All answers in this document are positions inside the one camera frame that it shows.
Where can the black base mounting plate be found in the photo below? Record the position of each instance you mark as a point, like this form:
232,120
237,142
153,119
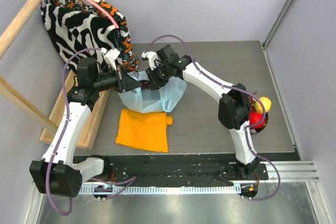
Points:
179,170

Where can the round plate with dark rim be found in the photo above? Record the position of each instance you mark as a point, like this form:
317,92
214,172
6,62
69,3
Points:
255,131

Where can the fake yellow lemon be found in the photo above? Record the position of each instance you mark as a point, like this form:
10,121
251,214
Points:
265,101

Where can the fake red apple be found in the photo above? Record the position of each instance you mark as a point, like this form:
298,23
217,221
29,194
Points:
255,119

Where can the light blue printed plastic bag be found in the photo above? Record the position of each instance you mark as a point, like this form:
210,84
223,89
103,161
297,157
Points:
164,99

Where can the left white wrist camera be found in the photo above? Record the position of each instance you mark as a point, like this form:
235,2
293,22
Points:
110,56

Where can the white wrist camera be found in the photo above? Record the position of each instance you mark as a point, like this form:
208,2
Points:
151,57
110,56

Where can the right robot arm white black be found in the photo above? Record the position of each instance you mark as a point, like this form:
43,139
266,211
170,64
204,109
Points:
233,102

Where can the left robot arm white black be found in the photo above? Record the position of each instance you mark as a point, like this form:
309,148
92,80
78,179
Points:
68,124

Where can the orange folded cloth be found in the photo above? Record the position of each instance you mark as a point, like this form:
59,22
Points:
144,131

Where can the fake dark purple grape bunch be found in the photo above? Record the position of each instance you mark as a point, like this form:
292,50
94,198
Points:
145,85

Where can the aluminium rail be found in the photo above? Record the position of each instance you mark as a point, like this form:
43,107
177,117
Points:
279,172

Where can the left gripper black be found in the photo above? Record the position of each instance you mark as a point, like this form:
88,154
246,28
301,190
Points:
124,82

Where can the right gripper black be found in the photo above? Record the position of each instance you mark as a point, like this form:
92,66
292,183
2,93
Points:
153,79

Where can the zebra pattern fabric bag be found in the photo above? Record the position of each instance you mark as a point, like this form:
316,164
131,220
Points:
76,30

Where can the fake lychee bunch red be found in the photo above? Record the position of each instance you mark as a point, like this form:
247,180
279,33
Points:
252,102

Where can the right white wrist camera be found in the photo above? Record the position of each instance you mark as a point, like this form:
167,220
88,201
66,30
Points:
151,57

